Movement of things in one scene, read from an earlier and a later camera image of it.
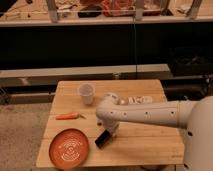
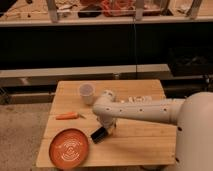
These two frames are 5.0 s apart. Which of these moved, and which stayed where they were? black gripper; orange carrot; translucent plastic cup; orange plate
Moved: black gripper
Stayed: orange plate; translucent plastic cup; orange carrot
